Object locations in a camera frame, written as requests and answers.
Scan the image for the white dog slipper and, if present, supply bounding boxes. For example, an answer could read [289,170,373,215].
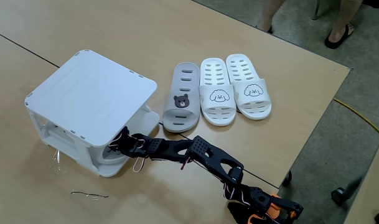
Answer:
[225,53,273,121]
[199,57,237,127]

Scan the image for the grey bear slipper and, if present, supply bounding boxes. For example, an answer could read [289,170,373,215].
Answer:
[91,136,131,166]
[162,62,201,134]

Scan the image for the clear tape strip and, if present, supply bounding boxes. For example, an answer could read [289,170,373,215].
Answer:
[52,149,61,172]
[67,190,109,200]

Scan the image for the yellow cable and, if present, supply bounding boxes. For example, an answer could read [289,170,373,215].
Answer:
[333,98,379,136]

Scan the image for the black chair caster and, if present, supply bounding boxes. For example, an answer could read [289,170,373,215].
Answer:
[281,170,292,187]
[330,186,348,206]

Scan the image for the person's leg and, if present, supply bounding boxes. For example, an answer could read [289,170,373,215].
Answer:
[256,0,286,34]
[327,0,364,44]

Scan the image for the white two-tier shoe rack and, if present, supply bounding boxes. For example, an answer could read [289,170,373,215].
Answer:
[24,49,161,178]

